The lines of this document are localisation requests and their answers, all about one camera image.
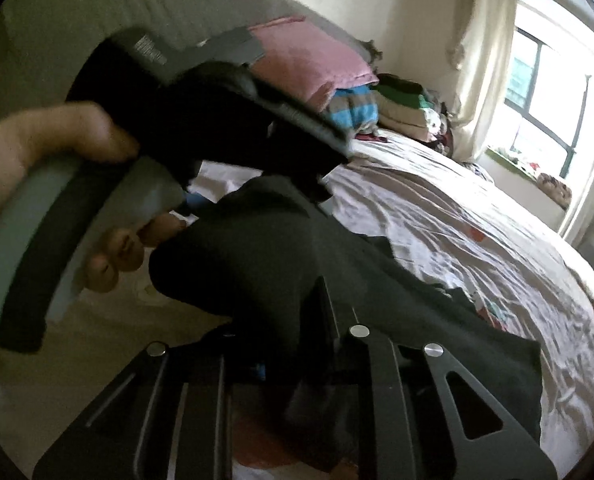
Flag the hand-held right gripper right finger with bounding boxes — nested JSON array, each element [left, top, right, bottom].
[[316, 275, 558, 480]]

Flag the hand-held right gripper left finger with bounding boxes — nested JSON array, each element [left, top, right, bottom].
[[32, 327, 267, 480]]

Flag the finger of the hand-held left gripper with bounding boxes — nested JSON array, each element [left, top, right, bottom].
[[297, 159, 336, 218], [257, 85, 354, 167]]

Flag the black garment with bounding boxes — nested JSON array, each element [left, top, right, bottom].
[[148, 175, 544, 467]]

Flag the pile of mixed clothes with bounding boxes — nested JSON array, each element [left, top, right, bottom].
[[426, 102, 460, 162]]

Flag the person's left hand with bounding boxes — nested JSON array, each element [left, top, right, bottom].
[[0, 101, 189, 293]]

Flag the blue striped cloth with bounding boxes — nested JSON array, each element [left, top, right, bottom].
[[327, 85, 381, 132]]

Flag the pink pillow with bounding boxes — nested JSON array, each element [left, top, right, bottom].
[[249, 16, 381, 107]]

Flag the beige folded cloth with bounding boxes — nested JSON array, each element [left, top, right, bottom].
[[377, 94, 439, 142]]

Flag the green folded cloth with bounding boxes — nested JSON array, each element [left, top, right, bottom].
[[376, 73, 429, 107]]

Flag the grey quilted headboard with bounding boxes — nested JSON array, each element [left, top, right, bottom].
[[0, 0, 378, 128]]

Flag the strawberry print bed sheet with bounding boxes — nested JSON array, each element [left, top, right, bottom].
[[42, 127, 594, 480]]

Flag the cream curtain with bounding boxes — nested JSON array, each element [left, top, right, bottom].
[[446, 0, 518, 152]]

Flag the windowsill clutter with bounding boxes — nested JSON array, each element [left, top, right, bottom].
[[486, 146, 574, 207]]

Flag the window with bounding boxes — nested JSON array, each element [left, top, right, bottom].
[[502, 5, 594, 173]]

